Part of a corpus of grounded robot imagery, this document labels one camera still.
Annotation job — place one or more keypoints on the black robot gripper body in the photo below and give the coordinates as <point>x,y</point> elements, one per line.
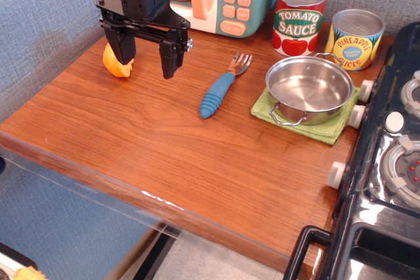
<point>147,19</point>

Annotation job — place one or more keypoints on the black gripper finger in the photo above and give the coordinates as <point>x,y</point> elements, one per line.
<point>172,55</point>
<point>122,45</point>

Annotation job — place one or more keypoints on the stainless steel pot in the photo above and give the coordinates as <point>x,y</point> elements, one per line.
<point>307,90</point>

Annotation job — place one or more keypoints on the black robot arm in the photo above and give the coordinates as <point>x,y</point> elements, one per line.
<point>153,20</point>

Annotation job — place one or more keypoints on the orange half toy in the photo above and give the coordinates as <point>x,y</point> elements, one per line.
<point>115,67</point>

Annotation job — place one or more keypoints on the tomato sauce can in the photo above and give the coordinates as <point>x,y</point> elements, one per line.
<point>296,26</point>

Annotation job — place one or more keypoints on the green folded cloth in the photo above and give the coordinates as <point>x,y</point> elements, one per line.
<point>327,132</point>

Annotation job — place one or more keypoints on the pineapple slices can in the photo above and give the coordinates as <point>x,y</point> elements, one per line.
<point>354,38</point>

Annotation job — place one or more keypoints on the white stove knob middle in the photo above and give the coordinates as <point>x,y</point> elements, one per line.
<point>356,116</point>

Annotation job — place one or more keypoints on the white stove knob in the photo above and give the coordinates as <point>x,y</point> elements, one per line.
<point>365,90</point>
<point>356,116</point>
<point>336,174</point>

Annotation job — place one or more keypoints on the white stove knob upper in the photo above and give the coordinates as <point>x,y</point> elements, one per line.
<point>365,90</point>

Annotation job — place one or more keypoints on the white stove knob lower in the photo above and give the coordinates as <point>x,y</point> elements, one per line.
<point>336,174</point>

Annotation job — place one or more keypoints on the orange object bottom left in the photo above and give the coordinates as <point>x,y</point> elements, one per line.
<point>28,273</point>

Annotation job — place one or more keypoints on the black toy stove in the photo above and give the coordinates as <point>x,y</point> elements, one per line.
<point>375,233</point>

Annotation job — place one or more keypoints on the blue handled fork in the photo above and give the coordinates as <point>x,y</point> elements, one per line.
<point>213,98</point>

